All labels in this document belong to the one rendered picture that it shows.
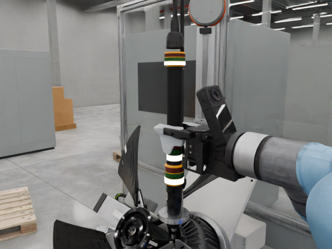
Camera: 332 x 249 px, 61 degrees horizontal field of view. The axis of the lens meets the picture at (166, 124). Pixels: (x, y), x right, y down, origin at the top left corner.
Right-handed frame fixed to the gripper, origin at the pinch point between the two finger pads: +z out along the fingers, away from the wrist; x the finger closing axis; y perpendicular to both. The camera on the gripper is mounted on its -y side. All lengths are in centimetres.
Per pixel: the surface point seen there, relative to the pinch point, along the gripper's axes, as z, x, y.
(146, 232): 1.5, -4.7, 25.3
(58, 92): 757, 274, 49
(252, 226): 10, 58, 52
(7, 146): 546, 88, 131
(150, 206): 28.0, 18.0, 36.3
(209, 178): -5.9, 8.7, 13.1
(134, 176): 19.4, 4.9, 19.1
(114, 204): 37, 9, 36
